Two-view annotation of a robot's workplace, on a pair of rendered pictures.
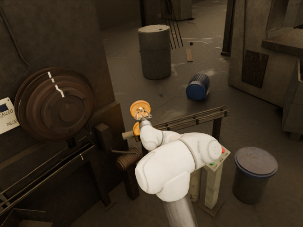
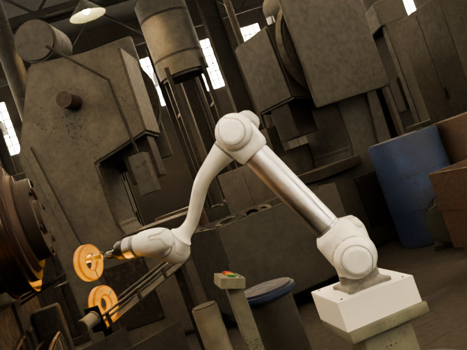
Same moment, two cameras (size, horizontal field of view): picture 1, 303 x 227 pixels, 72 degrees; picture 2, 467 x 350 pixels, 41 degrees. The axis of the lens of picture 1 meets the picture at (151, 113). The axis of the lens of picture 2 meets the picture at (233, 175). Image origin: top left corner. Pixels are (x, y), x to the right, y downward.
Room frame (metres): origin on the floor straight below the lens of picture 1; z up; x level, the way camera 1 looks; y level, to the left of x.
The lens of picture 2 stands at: (-0.67, 1.90, 1.02)
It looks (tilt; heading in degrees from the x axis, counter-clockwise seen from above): 0 degrees down; 303
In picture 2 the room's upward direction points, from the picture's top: 20 degrees counter-clockwise
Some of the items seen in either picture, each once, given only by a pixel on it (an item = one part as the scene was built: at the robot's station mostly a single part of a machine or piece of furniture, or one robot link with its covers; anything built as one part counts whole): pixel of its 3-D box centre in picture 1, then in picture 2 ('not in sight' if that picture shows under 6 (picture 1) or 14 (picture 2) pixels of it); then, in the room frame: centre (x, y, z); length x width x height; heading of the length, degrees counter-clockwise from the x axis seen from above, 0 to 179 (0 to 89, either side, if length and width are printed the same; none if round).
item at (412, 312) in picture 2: not in sight; (372, 316); (0.38, -0.32, 0.33); 0.32 x 0.32 x 0.04; 44
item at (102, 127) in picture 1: (104, 138); (54, 338); (1.30, 0.40, 0.68); 0.11 x 0.08 x 0.24; 43
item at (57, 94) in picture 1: (67, 111); (35, 219); (1.06, 0.49, 1.11); 0.28 x 0.06 x 0.28; 133
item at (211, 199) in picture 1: (213, 181); (249, 334); (1.06, -0.44, 0.31); 0.24 x 0.16 x 0.62; 133
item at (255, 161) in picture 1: (250, 176); (277, 326); (1.14, -0.80, 0.21); 0.32 x 0.32 x 0.43
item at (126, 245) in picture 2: (145, 127); (131, 247); (1.11, 0.05, 0.89); 0.09 x 0.06 x 0.09; 98
